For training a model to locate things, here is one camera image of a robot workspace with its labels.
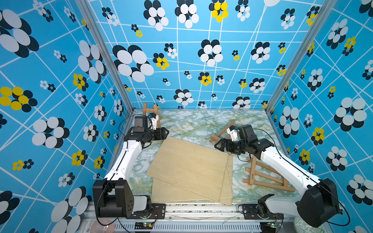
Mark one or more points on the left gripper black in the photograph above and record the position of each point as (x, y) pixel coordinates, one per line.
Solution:
(161, 133)

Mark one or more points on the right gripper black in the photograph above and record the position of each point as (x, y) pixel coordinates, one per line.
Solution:
(223, 141)

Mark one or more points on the wooden easel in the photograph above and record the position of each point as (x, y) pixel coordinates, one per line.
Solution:
(217, 138)
(261, 174)
(153, 112)

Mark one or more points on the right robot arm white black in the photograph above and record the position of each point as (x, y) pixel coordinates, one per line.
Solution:
(319, 198)

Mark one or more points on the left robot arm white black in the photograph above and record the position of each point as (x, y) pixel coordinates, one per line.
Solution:
(113, 196)

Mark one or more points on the green patterned round object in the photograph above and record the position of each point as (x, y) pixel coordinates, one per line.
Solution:
(301, 226)

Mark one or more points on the pink translucent bowl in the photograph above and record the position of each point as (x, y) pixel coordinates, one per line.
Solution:
(99, 225)

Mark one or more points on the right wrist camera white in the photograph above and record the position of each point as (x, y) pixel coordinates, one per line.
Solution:
(233, 133)

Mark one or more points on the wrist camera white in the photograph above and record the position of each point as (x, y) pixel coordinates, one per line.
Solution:
(233, 133)
(145, 122)

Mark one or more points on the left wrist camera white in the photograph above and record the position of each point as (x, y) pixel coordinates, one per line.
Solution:
(145, 122)

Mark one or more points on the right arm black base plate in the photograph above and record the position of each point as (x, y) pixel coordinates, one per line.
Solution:
(257, 212)

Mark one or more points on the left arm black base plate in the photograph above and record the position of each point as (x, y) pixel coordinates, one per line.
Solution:
(155, 211)

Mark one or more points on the aluminium front rail frame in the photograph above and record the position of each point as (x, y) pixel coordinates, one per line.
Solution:
(195, 218)

